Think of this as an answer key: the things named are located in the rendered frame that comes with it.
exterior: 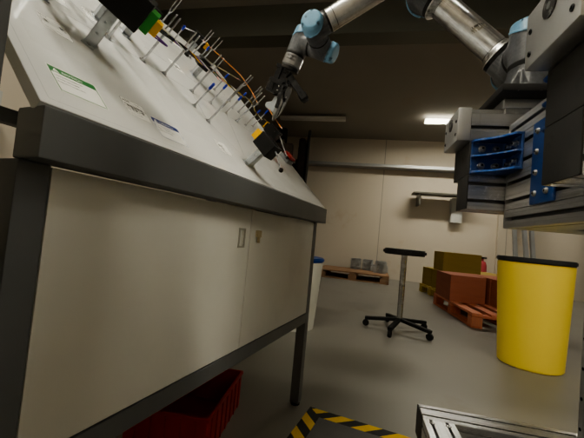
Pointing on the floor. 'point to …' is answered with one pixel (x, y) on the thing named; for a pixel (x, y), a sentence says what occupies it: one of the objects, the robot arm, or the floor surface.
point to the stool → (401, 297)
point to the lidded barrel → (315, 289)
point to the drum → (534, 313)
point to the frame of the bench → (10, 321)
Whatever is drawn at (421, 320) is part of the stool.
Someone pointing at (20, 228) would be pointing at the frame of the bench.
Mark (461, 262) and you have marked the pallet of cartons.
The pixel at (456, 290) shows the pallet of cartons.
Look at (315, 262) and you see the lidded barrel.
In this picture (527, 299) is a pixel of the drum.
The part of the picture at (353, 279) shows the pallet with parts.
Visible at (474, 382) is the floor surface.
